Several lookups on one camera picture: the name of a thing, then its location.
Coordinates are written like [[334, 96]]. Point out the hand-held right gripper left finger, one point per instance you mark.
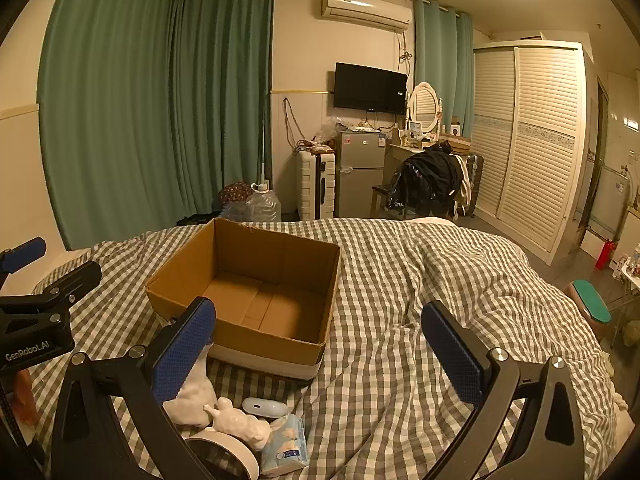
[[185, 347]]

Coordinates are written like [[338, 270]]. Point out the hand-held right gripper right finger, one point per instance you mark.
[[450, 355]]

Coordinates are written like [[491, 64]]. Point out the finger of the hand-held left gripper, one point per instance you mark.
[[75, 277], [25, 254]]

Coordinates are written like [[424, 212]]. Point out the white cloth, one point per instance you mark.
[[192, 400]]

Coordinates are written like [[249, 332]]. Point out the white ceramic figurine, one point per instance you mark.
[[240, 422]]

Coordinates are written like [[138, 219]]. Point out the small white case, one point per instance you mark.
[[260, 405]]

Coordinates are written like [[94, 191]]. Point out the wide tape roll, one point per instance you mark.
[[220, 442]]

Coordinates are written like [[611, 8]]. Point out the brown cardboard box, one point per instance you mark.
[[280, 260]]

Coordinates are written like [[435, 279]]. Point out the blue tissue packet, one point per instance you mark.
[[285, 447]]

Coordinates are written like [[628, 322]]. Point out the person's left hand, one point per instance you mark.
[[25, 397]]

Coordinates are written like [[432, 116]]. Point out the checked blanket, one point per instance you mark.
[[400, 260]]

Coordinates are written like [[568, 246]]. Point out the green topped stool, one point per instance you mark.
[[592, 302]]

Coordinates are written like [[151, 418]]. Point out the clear water jug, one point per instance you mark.
[[262, 205]]

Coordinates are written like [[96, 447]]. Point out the floral fabric bag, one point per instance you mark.
[[237, 192]]

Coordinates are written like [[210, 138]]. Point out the wooden chair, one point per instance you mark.
[[380, 195]]

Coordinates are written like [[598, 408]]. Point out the silver suitcase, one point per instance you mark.
[[475, 180]]

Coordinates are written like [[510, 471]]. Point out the black jacket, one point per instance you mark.
[[425, 175]]

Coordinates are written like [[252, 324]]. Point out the red fire extinguisher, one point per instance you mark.
[[604, 255]]

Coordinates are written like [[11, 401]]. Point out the silver small fridge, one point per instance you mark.
[[360, 175]]

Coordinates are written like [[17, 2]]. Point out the white suitcase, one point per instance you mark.
[[310, 185]]

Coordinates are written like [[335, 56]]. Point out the beige dressing table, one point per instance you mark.
[[397, 152]]

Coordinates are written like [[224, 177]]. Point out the stacked cardboard boxes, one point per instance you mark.
[[457, 142]]

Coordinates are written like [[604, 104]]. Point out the white louvred wardrobe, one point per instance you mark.
[[530, 150]]

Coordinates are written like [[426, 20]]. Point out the white oval mirror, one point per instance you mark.
[[425, 102]]

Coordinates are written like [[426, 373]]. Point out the clear plastic bag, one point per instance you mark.
[[330, 130]]

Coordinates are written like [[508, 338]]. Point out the narrow green curtain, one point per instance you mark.
[[445, 70]]

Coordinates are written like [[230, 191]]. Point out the white air conditioner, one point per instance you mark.
[[365, 10]]

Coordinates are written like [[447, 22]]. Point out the black wall television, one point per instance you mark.
[[370, 87]]

